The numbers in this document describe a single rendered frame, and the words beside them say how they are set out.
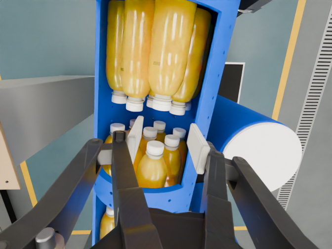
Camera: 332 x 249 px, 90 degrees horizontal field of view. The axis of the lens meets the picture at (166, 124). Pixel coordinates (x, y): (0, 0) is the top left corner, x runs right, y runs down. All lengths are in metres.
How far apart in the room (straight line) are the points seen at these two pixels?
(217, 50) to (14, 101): 0.74
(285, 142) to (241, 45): 1.15
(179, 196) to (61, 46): 1.53
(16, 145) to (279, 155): 0.95
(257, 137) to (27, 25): 1.76
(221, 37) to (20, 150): 0.81
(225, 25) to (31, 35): 1.64
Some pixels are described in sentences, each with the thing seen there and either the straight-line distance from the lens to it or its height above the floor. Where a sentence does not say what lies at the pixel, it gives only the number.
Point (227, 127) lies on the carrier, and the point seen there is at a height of 0.97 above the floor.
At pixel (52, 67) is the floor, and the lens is 1.75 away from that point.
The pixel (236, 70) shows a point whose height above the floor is 0.15.
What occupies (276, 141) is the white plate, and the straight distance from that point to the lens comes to 0.64.
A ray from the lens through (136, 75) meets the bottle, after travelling 0.35.
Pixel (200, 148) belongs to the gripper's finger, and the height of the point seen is 1.37.
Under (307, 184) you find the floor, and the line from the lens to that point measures 2.58.
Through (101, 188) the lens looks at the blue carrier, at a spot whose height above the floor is 1.20.
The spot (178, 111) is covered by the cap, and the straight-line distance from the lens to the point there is 0.40.
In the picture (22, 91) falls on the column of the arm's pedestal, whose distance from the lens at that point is 0.89.
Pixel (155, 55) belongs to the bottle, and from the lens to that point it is 0.31.
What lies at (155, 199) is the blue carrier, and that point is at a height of 1.23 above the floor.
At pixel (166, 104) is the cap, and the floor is 1.18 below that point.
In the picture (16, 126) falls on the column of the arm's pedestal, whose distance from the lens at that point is 0.85.
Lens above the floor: 1.51
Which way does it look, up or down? 71 degrees down
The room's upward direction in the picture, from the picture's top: 173 degrees clockwise
